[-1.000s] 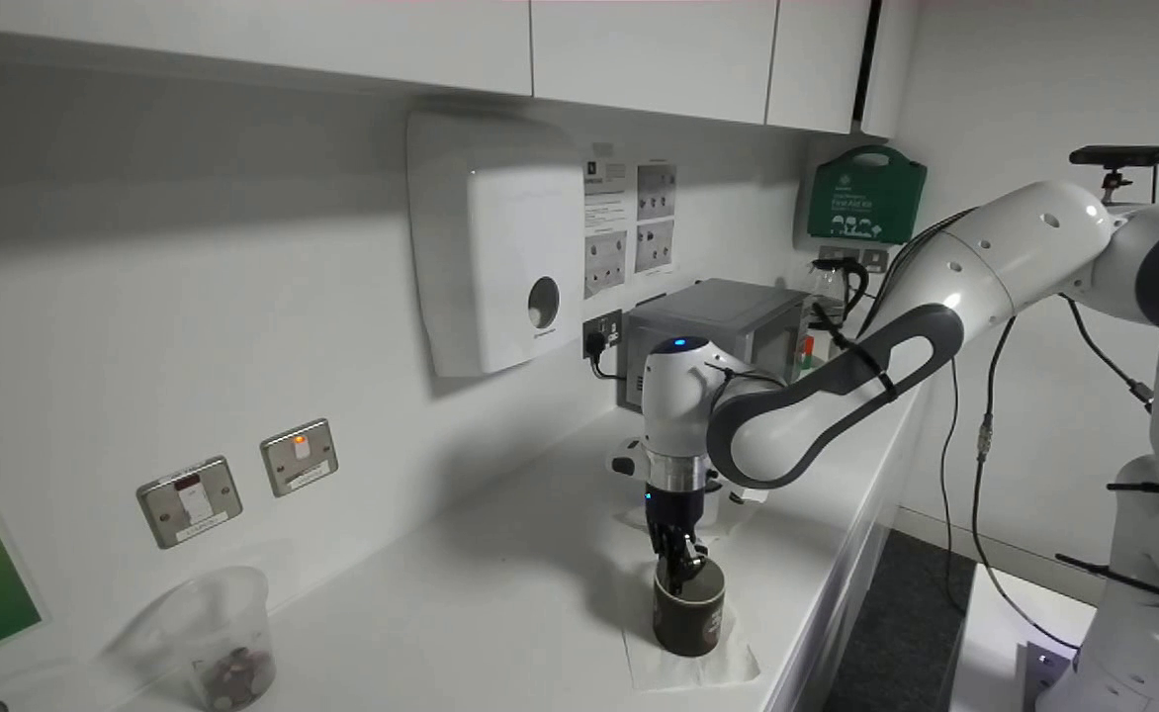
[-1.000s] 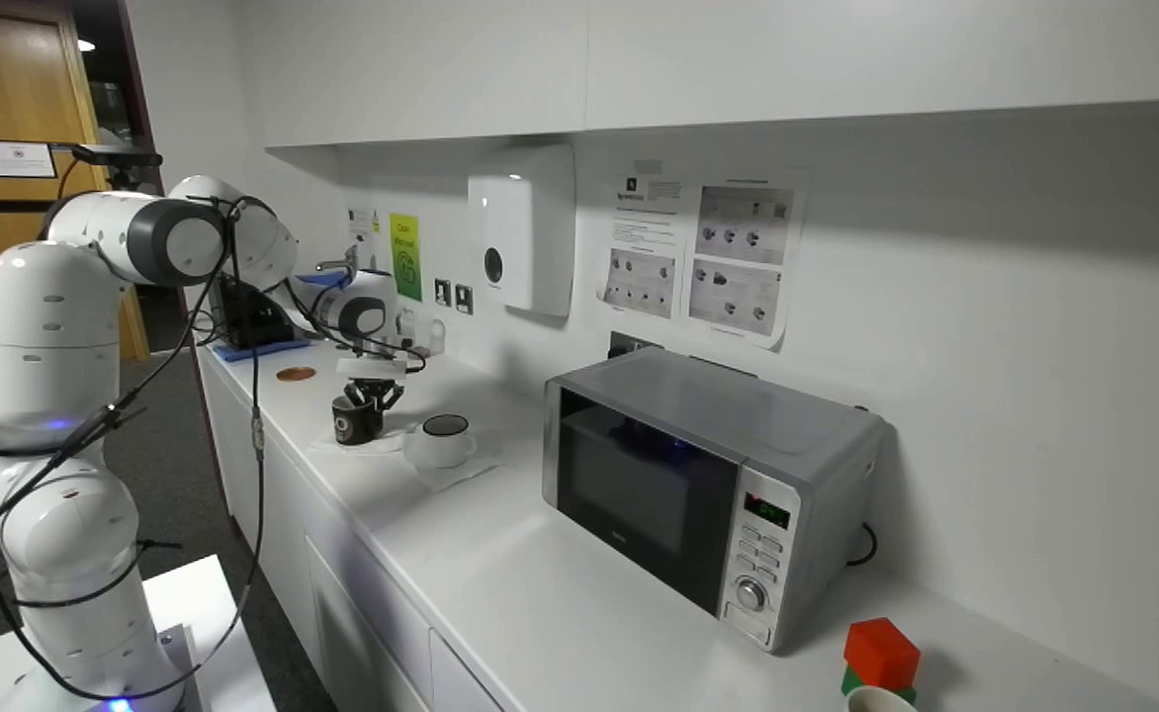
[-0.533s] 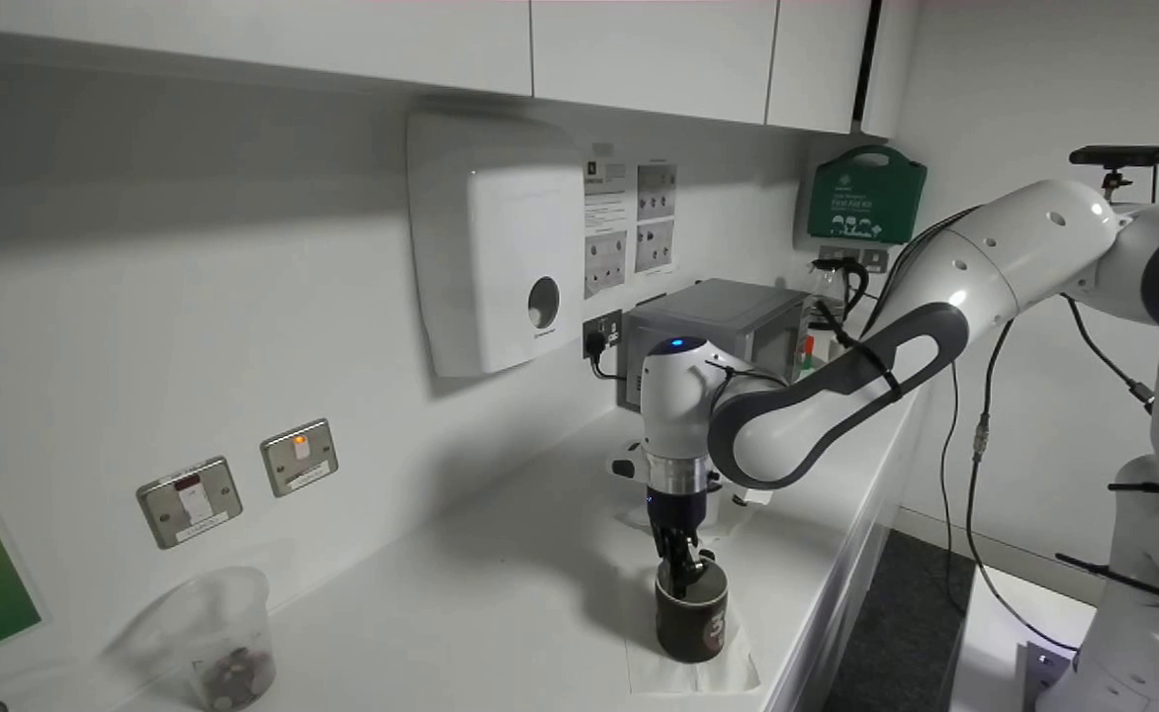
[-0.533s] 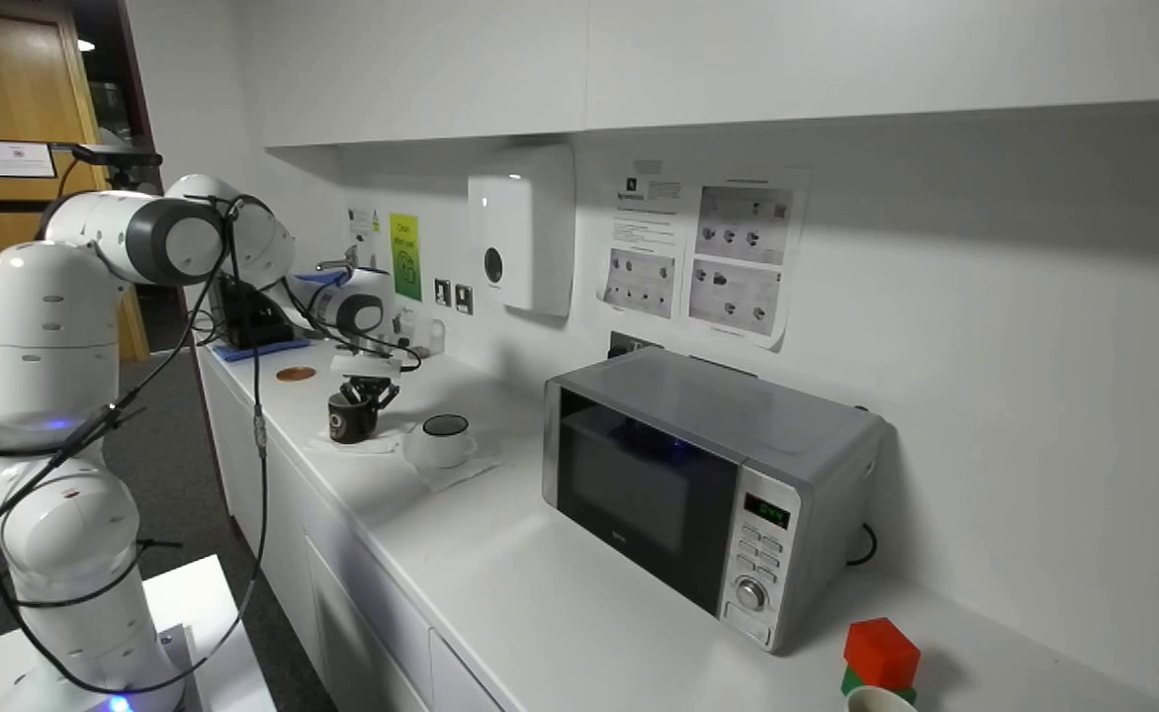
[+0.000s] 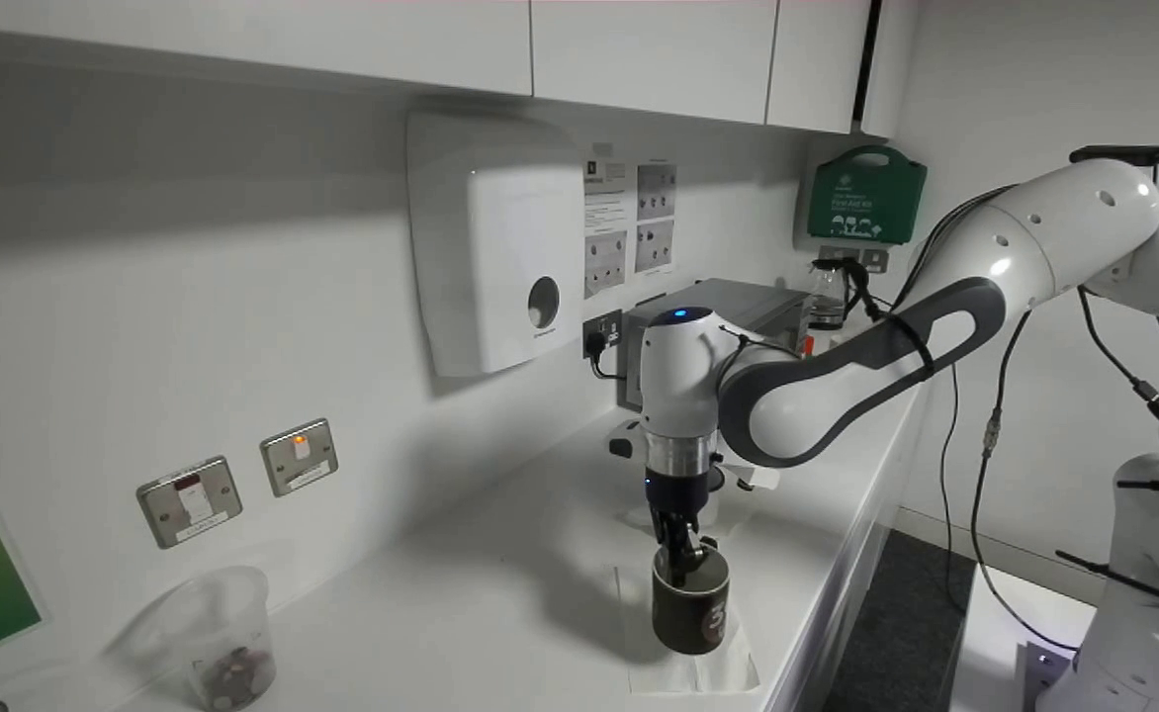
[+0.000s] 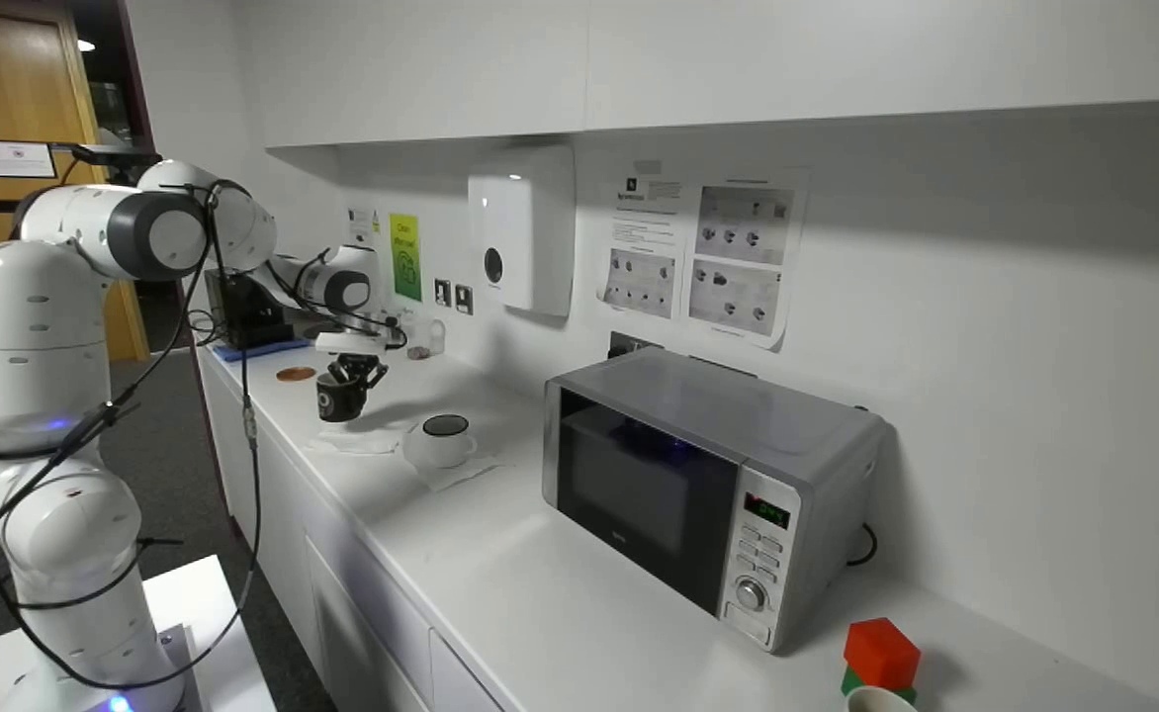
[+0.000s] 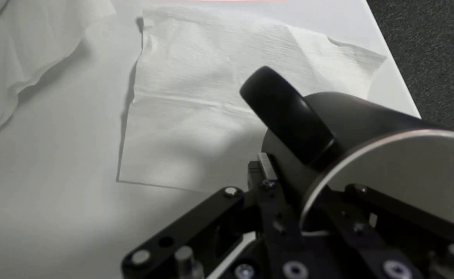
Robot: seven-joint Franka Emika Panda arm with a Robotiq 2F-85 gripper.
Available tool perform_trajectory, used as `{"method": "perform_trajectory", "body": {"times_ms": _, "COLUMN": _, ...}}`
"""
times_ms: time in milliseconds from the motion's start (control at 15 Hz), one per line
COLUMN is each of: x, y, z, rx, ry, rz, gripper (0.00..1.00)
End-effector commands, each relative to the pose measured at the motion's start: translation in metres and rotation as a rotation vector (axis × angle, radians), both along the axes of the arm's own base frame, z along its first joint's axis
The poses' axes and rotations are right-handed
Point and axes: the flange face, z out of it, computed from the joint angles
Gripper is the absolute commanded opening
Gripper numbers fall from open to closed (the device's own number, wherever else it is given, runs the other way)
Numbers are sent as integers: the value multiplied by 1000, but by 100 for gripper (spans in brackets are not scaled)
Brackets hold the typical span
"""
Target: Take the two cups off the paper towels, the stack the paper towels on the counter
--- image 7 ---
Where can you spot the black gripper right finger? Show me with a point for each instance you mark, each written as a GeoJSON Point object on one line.
{"type": "Point", "coordinates": [390, 242]}

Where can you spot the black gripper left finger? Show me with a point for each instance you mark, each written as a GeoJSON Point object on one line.
{"type": "Point", "coordinates": [235, 232]}

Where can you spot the black floor mat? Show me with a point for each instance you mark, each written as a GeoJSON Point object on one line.
{"type": "Point", "coordinates": [432, 51]}

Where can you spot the white paper towel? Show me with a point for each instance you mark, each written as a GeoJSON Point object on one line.
{"type": "Point", "coordinates": [199, 87]}
{"type": "Point", "coordinates": [24, 46]}

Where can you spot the black mug white inside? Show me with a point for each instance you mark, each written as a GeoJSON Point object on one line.
{"type": "Point", "coordinates": [370, 129]}

